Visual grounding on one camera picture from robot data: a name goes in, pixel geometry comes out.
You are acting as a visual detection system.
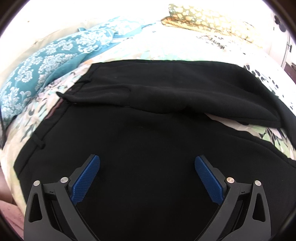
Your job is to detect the black pants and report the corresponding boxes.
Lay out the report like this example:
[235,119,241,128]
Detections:
[14,60,295,240]

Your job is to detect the teal damask pillow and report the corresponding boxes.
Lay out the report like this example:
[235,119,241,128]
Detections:
[1,18,144,128]

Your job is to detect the floral leaf bedspread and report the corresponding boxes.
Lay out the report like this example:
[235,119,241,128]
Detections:
[1,25,295,212]

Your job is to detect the orange floral green pillow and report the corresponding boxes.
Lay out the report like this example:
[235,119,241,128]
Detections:
[161,4,255,43]

